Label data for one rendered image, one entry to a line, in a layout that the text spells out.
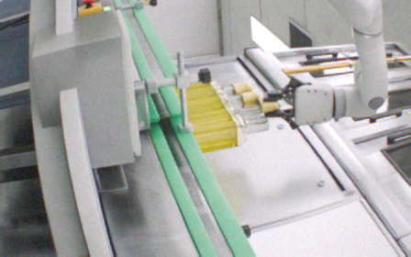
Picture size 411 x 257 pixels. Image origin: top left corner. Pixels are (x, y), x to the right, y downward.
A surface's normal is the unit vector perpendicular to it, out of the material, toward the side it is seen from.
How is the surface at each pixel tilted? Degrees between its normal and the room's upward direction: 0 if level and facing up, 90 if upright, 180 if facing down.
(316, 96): 105
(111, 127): 90
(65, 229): 90
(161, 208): 90
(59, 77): 90
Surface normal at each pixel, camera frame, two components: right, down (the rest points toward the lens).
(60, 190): 0.12, -0.39
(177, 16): 0.26, 0.46
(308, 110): -0.07, 0.51
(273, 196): -0.05, -0.87
